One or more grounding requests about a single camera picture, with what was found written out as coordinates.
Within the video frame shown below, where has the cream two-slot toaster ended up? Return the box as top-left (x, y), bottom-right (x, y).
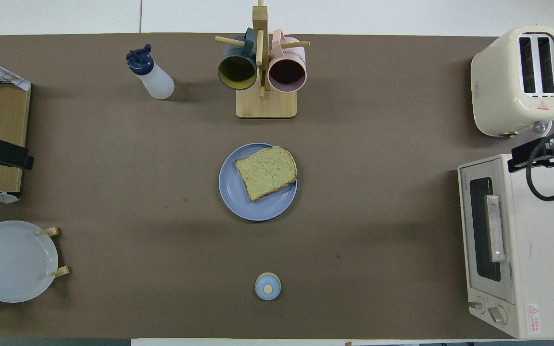
top-left (471, 25), bottom-right (554, 137)

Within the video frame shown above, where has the grey round plate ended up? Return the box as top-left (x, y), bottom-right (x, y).
top-left (0, 220), bottom-right (60, 303)

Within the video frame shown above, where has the blue round plate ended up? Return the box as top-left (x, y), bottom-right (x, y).
top-left (218, 143), bottom-right (299, 222)

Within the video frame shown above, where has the brown table mat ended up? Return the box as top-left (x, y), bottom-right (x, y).
top-left (0, 33), bottom-right (554, 339)

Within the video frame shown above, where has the pink ribbed mug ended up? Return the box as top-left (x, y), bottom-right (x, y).
top-left (267, 29), bottom-right (308, 93)

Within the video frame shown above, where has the toasted bread slice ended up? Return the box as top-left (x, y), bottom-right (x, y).
top-left (235, 146), bottom-right (298, 203)

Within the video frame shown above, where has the wooden plate rack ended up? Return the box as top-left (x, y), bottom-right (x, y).
top-left (0, 227), bottom-right (70, 302)

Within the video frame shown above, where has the wooden mug rack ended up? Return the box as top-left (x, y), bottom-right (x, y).
top-left (214, 0), bottom-right (311, 119)

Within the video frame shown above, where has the dark teal mug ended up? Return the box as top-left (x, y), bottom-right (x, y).
top-left (218, 27), bottom-right (258, 92)

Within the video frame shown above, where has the seasoning bottle navy cap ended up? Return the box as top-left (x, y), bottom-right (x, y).
top-left (126, 44), bottom-right (175, 100)

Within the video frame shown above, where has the white toaster oven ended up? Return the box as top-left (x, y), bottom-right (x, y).
top-left (457, 153), bottom-right (554, 339)

